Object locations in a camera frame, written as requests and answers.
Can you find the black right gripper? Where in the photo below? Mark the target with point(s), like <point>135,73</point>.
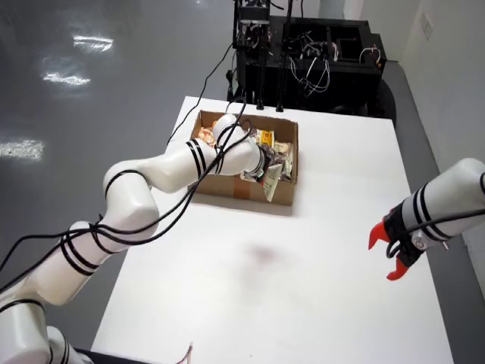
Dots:
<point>403,235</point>

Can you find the black stand pole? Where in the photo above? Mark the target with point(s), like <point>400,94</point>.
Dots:
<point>261,79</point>
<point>283,68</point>

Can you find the black base frame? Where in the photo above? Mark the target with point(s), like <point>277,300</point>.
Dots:
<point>98,357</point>

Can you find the purple patterned snack packet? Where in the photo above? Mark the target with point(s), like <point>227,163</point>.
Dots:
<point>271,153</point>

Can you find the pale cream snack packet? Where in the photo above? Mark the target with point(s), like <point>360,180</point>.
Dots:
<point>286,155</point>

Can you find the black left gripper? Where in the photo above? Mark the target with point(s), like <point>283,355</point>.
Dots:
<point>253,176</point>

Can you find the brown cardboard box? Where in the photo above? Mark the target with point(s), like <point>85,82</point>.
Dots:
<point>282,193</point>

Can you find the yellow snack packet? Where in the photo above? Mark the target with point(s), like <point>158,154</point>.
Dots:
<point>266,137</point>

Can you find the orange white snack packet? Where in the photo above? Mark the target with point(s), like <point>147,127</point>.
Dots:
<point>206,136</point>

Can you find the black equipment cart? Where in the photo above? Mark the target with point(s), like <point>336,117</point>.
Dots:
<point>352,79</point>

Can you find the pale green printed snack packet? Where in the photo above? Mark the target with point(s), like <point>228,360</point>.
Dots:
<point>272,186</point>

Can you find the black electronics module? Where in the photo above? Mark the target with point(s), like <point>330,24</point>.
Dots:
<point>253,28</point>

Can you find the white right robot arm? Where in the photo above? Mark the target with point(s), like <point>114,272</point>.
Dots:
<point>451,197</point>

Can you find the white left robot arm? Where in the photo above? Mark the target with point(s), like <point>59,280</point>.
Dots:
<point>170,170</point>

